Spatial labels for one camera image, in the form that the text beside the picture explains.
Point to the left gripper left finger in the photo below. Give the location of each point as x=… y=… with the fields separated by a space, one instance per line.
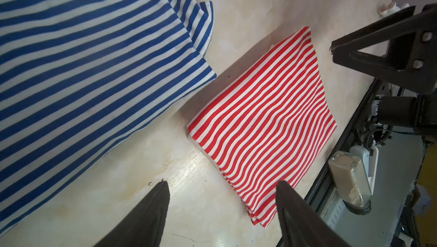
x=144 y=225

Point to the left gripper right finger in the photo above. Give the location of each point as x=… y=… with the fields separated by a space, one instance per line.
x=300 y=225

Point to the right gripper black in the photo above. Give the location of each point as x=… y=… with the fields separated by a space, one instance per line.
x=400 y=49

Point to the red white striped tank top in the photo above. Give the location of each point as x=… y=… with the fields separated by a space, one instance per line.
x=269 y=125

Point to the blue white striped tank top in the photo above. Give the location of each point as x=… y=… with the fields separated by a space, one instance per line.
x=79 y=77

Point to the small white plush toy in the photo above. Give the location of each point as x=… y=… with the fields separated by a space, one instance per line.
x=391 y=8

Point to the white black handheld device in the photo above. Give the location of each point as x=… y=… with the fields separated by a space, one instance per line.
x=370 y=160

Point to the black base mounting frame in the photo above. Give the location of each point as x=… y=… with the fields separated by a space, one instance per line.
x=401 y=155

